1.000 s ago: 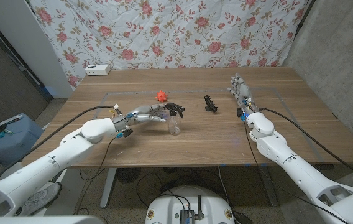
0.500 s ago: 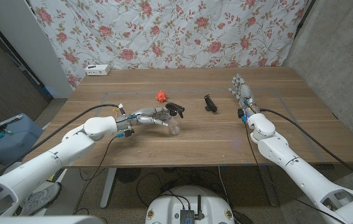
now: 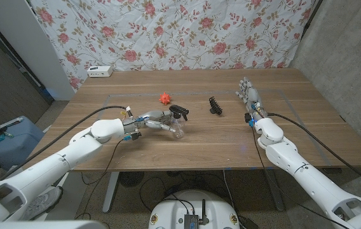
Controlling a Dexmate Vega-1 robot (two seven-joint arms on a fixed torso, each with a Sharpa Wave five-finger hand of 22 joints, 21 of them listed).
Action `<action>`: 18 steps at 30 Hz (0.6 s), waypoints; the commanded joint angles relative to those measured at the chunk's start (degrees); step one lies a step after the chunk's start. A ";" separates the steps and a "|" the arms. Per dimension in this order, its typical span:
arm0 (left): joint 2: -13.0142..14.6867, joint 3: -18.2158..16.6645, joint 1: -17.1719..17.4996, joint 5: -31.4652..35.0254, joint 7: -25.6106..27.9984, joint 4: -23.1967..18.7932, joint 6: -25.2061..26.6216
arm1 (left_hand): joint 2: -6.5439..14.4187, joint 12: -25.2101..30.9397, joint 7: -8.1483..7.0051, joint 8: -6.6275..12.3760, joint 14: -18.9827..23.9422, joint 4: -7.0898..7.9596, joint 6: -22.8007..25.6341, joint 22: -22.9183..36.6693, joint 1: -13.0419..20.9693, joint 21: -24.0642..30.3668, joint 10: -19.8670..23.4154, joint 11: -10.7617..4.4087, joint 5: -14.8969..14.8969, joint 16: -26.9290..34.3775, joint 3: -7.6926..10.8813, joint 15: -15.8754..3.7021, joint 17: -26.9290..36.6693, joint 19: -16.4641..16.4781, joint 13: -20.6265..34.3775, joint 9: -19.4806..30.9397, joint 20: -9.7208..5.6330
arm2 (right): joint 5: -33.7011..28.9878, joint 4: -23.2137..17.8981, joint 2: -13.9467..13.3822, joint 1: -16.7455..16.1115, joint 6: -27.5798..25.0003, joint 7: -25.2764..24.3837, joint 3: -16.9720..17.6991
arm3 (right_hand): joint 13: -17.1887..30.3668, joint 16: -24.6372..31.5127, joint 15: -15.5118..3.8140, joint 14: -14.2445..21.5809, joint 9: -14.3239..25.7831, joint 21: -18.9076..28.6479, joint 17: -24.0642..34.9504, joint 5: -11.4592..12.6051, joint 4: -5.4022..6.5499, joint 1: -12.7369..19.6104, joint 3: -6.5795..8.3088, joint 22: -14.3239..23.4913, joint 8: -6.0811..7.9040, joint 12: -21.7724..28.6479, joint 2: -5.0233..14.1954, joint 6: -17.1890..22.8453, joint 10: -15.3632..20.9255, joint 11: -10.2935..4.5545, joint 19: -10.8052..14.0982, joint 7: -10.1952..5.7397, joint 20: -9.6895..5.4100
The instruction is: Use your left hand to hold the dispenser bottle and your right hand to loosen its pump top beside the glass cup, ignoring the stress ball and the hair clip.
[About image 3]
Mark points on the white table leg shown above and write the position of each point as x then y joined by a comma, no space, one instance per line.
110,191

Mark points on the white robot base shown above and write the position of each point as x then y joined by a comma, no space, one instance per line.
174,210

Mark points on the black trigger spray top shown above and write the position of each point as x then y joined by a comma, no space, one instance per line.
178,110

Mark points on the grey table leg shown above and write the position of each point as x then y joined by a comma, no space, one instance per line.
274,191

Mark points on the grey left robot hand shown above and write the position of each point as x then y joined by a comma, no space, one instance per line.
155,117

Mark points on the black antenna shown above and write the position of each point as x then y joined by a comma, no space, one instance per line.
204,213

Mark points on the white and black tool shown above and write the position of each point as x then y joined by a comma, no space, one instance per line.
7,124

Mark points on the black hair clip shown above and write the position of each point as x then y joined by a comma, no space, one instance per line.
215,107

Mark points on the orange spiky stress ball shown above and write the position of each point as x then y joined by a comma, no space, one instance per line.
165,98

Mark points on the black pole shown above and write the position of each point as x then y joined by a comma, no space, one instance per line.
310,20

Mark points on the white power strip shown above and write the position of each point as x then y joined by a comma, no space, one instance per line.
99,71

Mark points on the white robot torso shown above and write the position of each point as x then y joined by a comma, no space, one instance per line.
40,225

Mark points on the grey sneaker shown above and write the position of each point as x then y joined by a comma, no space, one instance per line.
42,202

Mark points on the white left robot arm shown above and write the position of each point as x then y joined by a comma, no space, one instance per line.
56,162

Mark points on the blue case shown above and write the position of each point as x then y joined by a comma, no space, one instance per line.
15,143

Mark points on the floral backdrop cloth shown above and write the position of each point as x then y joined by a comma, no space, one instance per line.
174,31

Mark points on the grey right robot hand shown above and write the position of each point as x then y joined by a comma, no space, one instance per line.
252,95

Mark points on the black floor fan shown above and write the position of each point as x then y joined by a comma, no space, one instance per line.
131,178

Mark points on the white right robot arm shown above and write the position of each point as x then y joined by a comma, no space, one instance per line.
310,178

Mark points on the white panel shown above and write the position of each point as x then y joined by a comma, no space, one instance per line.
24,38

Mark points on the clear plastic bottle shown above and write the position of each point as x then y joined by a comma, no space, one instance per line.
180,134

